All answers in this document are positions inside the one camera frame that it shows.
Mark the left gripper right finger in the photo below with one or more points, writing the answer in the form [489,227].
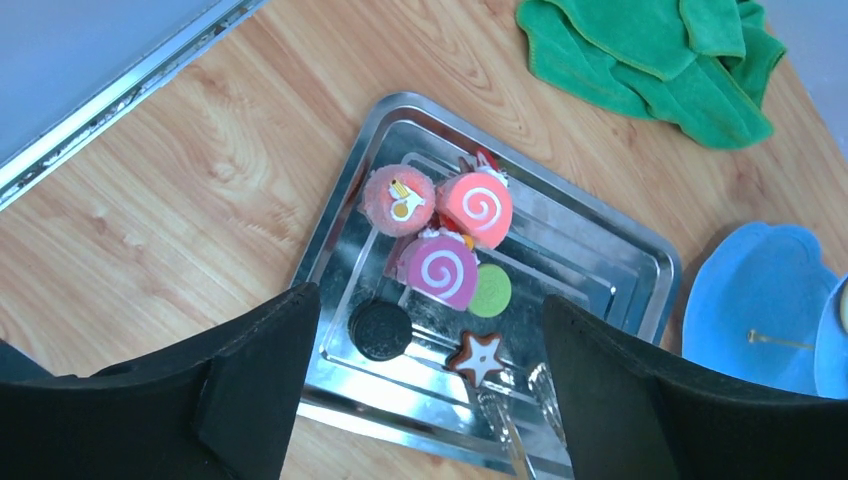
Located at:
[631,410]

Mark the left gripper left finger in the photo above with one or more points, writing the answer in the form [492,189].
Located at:
[218,405]

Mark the steel serving tongs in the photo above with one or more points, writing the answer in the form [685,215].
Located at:
[503,423]

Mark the white star cookie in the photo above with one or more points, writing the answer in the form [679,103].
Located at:
[477,356]

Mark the black round cookie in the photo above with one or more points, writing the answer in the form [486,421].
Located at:
[380,330]

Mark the green macaron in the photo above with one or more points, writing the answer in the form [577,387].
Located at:
[493,293]

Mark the pink swirl roll cake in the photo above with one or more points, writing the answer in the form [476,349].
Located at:
[440,267]

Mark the salmon swirl roll cake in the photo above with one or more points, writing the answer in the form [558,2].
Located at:
[479,204]

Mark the steel rectangular tray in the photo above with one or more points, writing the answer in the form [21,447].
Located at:
[445,364]

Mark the blue three-tier cake stand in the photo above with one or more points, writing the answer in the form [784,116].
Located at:
[765,309]

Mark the orange swirl roll cake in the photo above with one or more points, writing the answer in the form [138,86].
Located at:
[398,200]

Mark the green cloth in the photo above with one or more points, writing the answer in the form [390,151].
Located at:
[702,66]

